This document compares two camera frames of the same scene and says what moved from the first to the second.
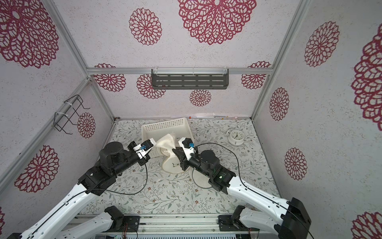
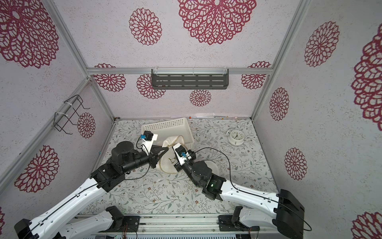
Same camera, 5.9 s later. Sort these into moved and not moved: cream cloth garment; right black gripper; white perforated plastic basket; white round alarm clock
Moved: right black gripper
Not moved: white perforated plastic basket; white round alarm clock; cream cloth garment
